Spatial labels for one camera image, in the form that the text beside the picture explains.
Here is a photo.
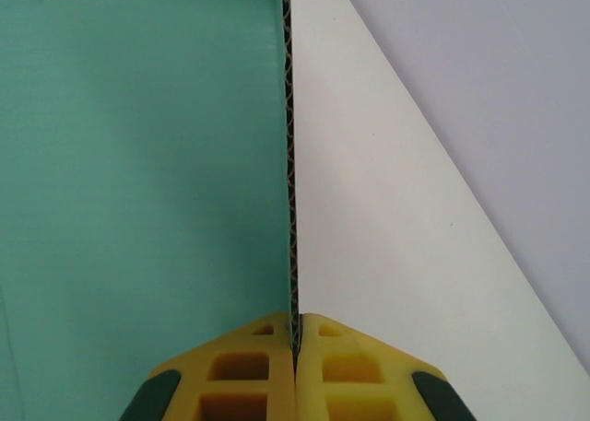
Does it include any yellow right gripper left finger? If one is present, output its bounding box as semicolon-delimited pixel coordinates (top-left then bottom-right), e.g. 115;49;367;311
118;310;296;421

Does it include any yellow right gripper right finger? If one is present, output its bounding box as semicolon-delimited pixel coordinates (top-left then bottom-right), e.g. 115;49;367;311
296;311;476;421

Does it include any teal corrugated cardboard box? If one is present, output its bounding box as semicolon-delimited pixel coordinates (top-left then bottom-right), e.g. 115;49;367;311
0;0;301;351

